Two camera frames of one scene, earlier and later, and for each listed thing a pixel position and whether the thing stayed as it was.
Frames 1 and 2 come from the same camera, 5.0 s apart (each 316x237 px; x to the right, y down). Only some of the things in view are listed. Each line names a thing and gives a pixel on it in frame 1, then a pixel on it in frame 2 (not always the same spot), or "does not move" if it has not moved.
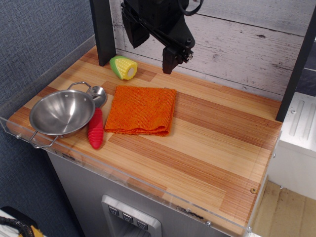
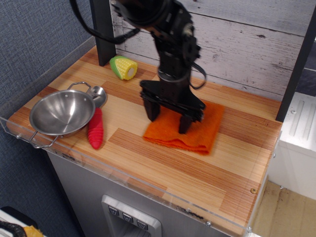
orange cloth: x=148 y=110 → x=201 y=136
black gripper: x=165 y=19 → x=173 y=90
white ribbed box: x=293 y=166 does not move
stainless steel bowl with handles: x=61 y=113 does not move
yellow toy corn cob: x=125 y=68 does not move
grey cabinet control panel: x=122 y=219 does not move
